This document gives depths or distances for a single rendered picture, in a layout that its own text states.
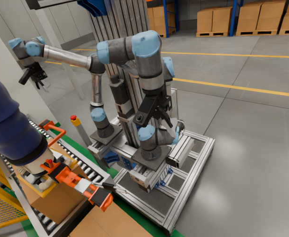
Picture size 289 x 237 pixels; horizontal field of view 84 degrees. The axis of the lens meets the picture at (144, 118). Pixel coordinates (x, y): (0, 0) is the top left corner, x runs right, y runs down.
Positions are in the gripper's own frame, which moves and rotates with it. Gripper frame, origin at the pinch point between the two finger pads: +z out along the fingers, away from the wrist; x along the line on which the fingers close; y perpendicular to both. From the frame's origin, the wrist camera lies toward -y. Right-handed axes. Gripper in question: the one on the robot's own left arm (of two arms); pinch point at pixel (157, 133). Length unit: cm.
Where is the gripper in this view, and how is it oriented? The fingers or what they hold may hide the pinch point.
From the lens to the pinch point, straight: 64.1
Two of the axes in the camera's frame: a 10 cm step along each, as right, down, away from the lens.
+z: 1.8, 7.6, 6.2
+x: -7.9, -2.6, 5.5
